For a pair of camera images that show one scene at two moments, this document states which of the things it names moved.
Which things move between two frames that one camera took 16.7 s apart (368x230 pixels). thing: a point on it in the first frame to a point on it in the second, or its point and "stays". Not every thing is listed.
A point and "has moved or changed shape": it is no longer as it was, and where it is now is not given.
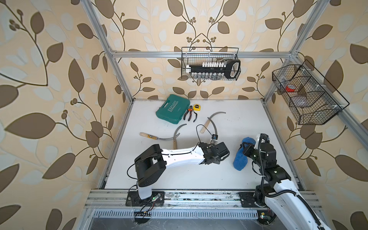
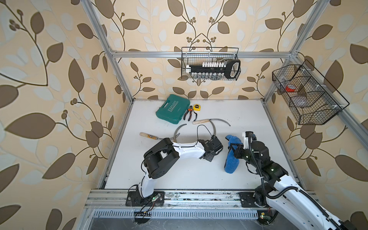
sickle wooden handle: [203, 130] to [207, 120]
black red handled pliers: [190, 109] stays
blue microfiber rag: [240, 159] has moved or changed shape
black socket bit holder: [230, 68] stays
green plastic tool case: [173, 109] stays
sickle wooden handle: [206, 123] to [213, 127]
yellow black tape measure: [197, 107] stays
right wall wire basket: [313, 100] stays
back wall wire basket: [210, 63] stays
